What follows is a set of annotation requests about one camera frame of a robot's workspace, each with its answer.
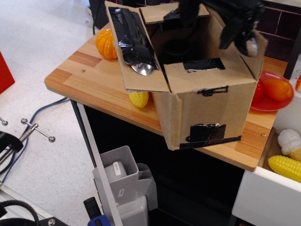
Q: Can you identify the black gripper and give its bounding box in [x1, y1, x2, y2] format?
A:
[180, 0, 265, 49]

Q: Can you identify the brown cardboard box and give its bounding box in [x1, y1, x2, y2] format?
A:
[105, 2, 267, 150]

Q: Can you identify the metal spoon on right flap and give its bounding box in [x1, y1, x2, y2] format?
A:
[246, 37, 258, 57]

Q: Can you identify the metal spoon on flap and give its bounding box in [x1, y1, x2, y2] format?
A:
[246, 37, 258, 57]
[131, 63, 154, 76]

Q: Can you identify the metal spoon on left flap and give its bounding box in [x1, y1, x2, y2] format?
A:
[131, 63, 154, 76]

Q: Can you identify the red toy tomato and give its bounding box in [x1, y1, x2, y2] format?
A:
[252, 80, 266, 103]

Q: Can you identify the orange toy carrot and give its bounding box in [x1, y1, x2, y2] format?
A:
[262, 79, 293, 102]

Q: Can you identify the red plastic plate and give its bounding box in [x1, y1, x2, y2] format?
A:
[251, 70, 294, 111]

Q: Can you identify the yellow toy corn under box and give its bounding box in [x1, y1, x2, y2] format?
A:
[129, 92, 149, 108]

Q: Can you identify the orange plastic pumpkin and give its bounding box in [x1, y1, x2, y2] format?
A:
[95, 29, 118, 59]

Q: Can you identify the white toy ice cream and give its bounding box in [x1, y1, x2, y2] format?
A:
[277, 129, 301, 161]

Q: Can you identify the yellow toy corn in bin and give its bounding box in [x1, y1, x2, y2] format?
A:
[268, 155, 301, 183]

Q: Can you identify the grey plastic holder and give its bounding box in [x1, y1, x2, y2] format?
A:
[93, 146, 158, 226]

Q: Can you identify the white storage bin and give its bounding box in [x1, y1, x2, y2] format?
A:
[231, 77, 301, 226]

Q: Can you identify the red box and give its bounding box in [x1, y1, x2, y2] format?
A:
[0, 53, 15, 94]

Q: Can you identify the blue cable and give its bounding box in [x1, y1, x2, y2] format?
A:
[0, 97, 71, 184]

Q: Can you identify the blue black tool handle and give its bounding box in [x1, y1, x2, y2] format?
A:
[83, 197, 111, 226]

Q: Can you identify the metal clamp with handle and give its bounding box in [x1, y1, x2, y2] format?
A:
[0, 118, 56, 165]

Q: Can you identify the black braided cable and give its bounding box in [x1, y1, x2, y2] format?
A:
[0, 200, 40, 226]

